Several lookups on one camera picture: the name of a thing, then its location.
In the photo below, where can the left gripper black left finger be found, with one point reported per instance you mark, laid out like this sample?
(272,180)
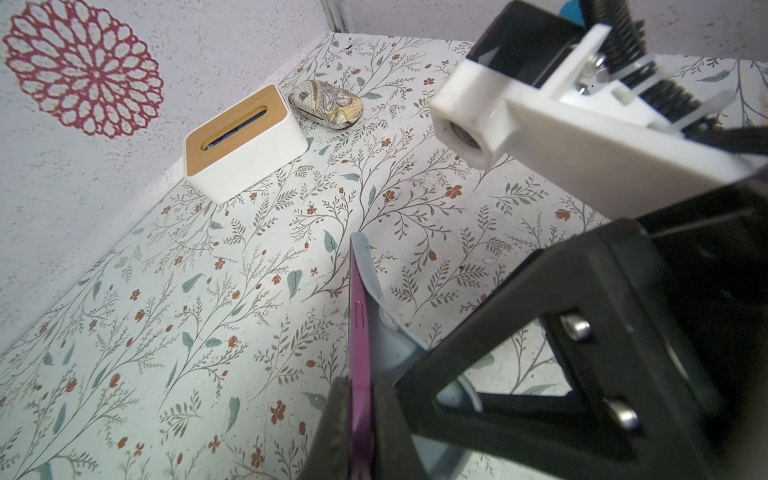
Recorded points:
(329,455)

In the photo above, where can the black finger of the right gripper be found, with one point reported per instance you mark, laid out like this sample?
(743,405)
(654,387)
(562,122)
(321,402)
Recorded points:
(574,366)

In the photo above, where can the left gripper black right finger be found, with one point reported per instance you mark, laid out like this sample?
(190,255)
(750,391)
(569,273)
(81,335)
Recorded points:
(395,456)

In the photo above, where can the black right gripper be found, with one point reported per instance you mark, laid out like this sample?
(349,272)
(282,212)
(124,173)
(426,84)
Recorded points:
(716,247)

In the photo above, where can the purple bare phone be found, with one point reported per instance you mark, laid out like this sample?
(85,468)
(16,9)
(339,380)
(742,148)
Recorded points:
(362,415)

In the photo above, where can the white tissue box wooden lid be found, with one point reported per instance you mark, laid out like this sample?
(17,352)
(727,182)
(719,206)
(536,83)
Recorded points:
(243,145)

